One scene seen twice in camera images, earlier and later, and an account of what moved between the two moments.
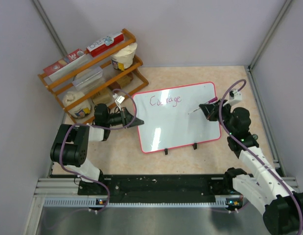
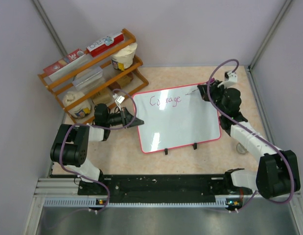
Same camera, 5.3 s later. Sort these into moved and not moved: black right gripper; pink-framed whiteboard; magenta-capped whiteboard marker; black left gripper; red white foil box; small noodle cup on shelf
Moved: black right gripper; magenta-capped whiteboard marker
Not moved: black left gripper; pink-framed whiteboard; red white foil box; small noodle cup on shelf
